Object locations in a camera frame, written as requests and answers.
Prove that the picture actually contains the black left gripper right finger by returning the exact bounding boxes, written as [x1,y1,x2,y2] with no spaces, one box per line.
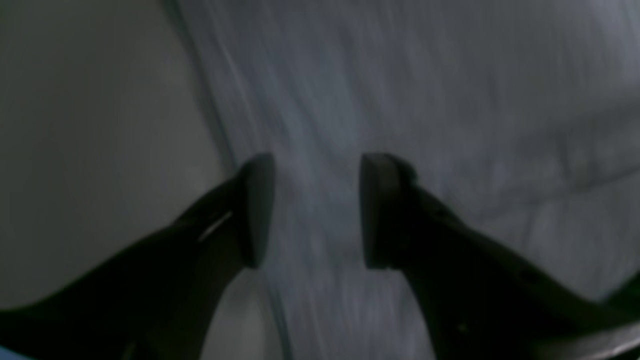
[359,152,639,360]

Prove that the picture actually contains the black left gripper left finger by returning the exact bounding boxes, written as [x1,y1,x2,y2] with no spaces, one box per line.
[0,153,275,360]

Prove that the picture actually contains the grey T-shirt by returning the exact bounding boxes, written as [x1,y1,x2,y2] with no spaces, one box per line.
[175,0,639,360]

